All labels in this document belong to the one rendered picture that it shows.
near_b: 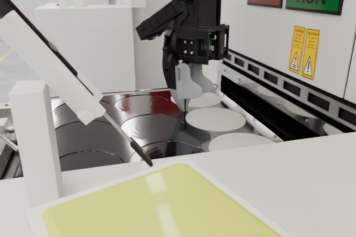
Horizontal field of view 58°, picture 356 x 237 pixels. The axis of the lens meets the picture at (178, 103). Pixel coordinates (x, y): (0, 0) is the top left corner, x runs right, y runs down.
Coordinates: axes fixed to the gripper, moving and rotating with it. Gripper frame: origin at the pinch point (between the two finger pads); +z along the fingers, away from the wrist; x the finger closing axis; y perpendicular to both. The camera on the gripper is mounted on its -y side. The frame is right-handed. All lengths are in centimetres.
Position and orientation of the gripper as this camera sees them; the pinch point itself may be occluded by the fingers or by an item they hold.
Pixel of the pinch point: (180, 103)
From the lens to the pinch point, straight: 57.6
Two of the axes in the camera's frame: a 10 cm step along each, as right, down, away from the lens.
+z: 0.0, 9.4, 3.5
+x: 5.5, -2.9, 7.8
